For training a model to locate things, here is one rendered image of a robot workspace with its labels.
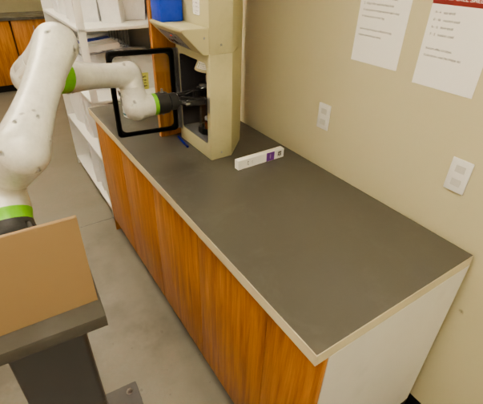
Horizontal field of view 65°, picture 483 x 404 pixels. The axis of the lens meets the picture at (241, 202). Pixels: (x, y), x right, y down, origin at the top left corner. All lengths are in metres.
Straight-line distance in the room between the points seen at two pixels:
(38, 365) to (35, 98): 0.72
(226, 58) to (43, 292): 1.12
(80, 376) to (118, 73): 1.07
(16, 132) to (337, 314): 0.91
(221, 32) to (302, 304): 1.09
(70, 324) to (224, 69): 1.13
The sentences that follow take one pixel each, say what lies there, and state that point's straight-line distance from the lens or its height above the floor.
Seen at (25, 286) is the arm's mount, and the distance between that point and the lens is 1.07.
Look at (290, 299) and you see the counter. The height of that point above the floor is 0.94.
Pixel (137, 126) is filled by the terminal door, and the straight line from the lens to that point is 1.96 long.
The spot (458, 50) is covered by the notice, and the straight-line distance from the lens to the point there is 1.39.
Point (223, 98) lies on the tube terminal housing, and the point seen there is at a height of 1.23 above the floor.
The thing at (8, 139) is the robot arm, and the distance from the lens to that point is 0.99.
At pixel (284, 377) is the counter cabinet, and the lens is 1.29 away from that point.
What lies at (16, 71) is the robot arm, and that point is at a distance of 1.39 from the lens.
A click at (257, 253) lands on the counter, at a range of 1.24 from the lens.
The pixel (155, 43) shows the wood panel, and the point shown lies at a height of 1.40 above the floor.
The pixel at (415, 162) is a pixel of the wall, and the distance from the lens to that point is 1.51.
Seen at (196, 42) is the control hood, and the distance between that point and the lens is 1.60.
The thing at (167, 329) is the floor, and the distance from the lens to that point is 2.26.
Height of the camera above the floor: 1.75
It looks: 33 degrees down
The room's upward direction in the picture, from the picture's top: 2 degrees clockwise
